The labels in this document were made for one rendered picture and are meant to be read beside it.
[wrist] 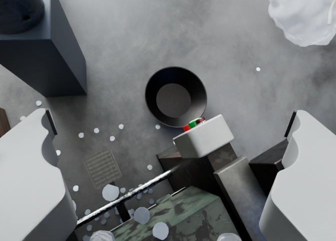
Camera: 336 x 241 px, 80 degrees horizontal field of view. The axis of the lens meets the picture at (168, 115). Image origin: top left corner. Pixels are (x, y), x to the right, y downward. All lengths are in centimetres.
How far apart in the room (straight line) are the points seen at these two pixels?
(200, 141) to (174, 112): 66
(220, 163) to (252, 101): 85
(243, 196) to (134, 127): 69
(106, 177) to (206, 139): 52
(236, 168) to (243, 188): 3
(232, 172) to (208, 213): 7
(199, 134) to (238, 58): 94
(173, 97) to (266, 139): 53
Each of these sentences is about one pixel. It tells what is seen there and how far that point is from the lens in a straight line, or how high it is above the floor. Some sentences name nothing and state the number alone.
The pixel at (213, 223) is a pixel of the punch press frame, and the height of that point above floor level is 64.
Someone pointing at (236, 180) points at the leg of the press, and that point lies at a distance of 35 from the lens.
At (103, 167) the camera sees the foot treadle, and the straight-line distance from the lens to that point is 79.
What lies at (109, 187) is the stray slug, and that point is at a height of 65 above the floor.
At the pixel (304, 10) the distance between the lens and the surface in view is 141.
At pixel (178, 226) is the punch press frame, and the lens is 33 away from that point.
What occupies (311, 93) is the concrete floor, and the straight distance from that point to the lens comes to 144.
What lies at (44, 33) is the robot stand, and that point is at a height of 45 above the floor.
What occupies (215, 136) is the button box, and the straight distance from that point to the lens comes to 35.
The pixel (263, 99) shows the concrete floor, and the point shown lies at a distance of 123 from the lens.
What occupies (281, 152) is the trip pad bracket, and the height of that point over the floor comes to 69.
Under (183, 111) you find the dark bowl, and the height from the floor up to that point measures 0.
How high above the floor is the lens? 95
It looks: 74 degrees down
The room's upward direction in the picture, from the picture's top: 39 degrees clockwise
